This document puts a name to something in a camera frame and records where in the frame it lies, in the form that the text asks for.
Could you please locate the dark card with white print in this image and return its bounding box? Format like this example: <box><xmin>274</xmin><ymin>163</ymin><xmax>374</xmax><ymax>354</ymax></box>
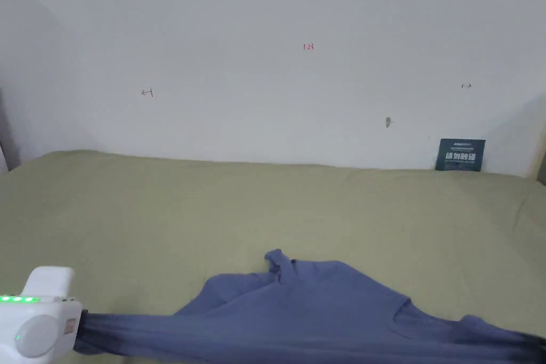
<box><xmin>435</xmin><ymin>138</ymin><xmax>487</xmax><ymax>173</ymax></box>

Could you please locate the blue shirt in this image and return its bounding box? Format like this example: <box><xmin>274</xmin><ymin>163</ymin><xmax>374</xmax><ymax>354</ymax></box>
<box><xmin>73</xmin><ymin>248</ymin><xmax>546</xmax><ymax>364</ymax></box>

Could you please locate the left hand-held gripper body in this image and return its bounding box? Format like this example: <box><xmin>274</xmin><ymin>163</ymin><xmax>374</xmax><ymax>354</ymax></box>
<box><xmin>0</xmin><ymin>266</ymin><xmax>89</xmax><ymax>359</ymax></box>

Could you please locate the bed with pale green sheet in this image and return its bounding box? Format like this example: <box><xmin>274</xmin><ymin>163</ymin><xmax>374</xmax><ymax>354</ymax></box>
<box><xmin>0</xmin><ymin>150</ymin><xmax>546</xmax><ymax>364</ymax></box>

